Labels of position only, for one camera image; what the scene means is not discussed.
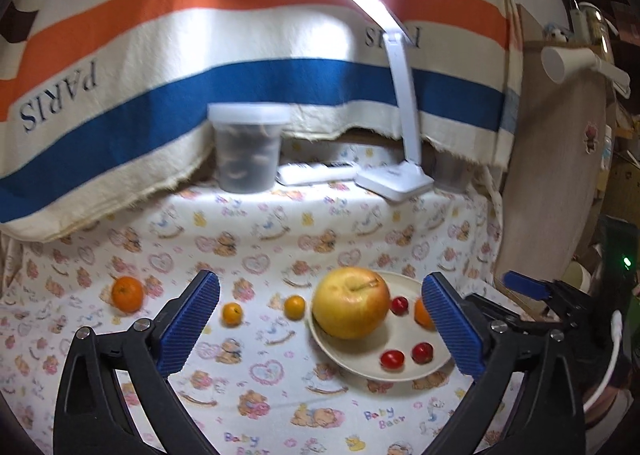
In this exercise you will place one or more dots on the round wooden board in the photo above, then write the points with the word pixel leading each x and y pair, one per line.
pixel 550 175

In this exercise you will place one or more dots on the bear print tablecloth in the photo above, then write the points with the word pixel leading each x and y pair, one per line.
pixel 280 235

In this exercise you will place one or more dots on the white desk lamp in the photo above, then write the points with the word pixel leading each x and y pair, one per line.
pixel 402 100

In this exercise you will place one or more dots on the clear plastic bottle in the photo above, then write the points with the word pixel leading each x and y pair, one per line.
pixel 592 27

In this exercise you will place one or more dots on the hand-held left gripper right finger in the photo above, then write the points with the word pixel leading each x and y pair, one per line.
pixel 452 330

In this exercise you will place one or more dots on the small yellow kumquat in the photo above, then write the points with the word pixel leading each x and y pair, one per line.
pixel 295 307
pixel 232 313

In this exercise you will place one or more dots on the cartoon sticker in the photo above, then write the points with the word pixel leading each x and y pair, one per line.
pixel 591 137

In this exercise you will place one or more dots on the red cherry tomato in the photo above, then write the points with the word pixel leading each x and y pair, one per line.
pixel 392 359
pixel 399 305
pixel 422 352

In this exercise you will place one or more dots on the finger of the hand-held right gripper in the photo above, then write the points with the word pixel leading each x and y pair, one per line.
pixel 525 285
pixel 500 311

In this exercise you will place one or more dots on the orange tangerine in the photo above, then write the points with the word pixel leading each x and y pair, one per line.
pixel 422 315
pixel 127 294

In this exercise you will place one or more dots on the large yellow apple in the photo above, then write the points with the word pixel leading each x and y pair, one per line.
pixel 350 305

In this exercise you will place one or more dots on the small plush toy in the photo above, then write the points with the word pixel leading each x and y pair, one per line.
pixel 556 33

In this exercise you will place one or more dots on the white remote control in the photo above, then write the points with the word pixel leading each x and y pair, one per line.
pixel 310 174

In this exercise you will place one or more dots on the clear lidded plastic container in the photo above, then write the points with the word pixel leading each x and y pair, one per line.
pixel 247 160

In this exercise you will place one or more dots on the striped blanket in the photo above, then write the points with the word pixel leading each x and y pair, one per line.
pixel 250 85

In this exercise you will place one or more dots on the grey plastic container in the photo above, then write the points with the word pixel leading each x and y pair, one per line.
pixel 452 172

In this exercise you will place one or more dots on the cream round plate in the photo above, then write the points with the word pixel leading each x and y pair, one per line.
pixel 360 352

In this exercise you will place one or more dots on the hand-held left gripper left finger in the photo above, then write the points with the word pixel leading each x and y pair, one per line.
pixel 187 325

